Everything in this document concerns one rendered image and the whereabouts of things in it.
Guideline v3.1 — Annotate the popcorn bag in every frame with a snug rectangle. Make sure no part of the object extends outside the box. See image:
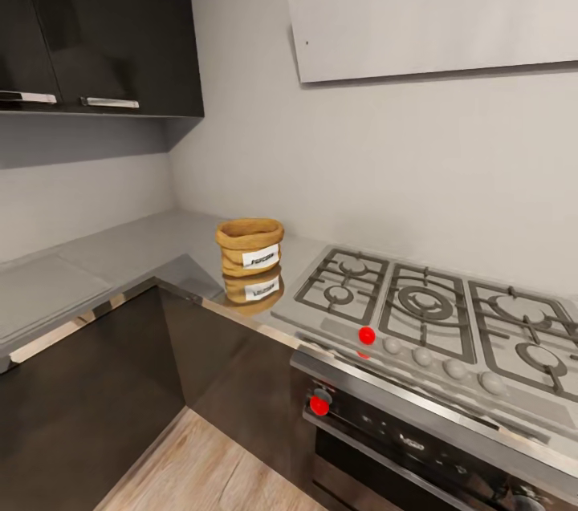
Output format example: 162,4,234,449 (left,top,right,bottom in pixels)
215,218,285,278

